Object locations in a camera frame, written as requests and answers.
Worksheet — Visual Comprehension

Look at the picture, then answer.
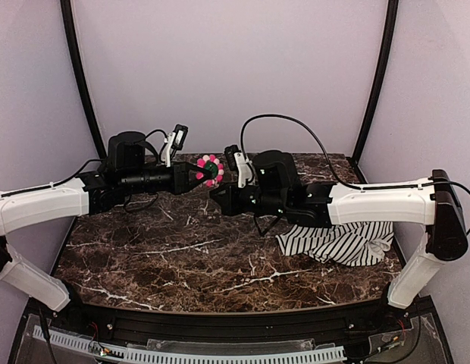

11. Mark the pink flower brooch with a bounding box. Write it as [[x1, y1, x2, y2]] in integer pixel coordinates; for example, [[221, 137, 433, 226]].
[[196, 154, 224, 187]]

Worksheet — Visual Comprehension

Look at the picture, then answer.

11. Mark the black white striped garment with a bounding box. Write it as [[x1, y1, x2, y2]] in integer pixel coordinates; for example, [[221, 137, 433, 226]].
[[277, 221, 393, 267]]

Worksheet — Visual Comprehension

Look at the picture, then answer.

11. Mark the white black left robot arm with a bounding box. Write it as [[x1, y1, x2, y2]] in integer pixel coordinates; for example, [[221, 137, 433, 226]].
[[0, 125, 212, 312]]

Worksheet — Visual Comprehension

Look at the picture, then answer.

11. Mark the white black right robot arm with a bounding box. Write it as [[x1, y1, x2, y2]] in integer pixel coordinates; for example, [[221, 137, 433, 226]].
[[209, 147, 468, 309]]

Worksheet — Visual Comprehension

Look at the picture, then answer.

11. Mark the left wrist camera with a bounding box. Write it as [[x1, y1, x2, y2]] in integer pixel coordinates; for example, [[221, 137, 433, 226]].
[[160, 124, 189, 167]]

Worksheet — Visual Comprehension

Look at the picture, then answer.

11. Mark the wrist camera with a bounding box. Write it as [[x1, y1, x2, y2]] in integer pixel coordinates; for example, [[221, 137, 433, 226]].
[[224, 145, 255, 188], [160, 124, 189, 167]]

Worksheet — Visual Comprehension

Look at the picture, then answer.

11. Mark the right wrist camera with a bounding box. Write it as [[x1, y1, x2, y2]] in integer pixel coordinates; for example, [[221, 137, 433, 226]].
[[224, 145, 255, 188]]

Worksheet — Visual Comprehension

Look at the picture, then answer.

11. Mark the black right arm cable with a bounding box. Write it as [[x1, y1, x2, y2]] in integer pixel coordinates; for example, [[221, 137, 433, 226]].
[[239, 115, 470, 234]]

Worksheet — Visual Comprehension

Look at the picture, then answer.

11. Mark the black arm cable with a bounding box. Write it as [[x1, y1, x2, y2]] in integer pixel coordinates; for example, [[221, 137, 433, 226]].
[[0, 128, 171, 198], [239, 115, 470, 234]]

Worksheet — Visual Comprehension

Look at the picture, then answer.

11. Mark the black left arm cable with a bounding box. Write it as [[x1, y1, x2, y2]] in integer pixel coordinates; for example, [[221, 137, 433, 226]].
[[0, 128, 171, 198]]

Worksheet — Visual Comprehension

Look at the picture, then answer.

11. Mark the black front frame rail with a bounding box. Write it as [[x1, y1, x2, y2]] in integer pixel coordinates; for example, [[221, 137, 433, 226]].
[[85, 300, 391, 343]]

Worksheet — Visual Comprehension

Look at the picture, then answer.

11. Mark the black right frame post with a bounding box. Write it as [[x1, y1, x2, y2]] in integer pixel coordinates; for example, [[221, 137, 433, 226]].
[[351, 0, 400, 165]]

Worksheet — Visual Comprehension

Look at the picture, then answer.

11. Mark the black frame post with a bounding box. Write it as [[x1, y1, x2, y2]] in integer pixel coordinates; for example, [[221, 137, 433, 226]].
[[351, 0, 400, 165], [60, 0, 107, 158]]

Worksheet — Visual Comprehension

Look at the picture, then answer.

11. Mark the white slotted cable duct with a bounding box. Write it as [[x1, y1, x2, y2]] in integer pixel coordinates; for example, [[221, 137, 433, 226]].
[[49, 330, 347, 364]]

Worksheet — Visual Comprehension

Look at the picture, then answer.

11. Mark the black left frame post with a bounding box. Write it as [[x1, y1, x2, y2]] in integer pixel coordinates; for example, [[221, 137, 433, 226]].
[[60, 0, 107, 158]]

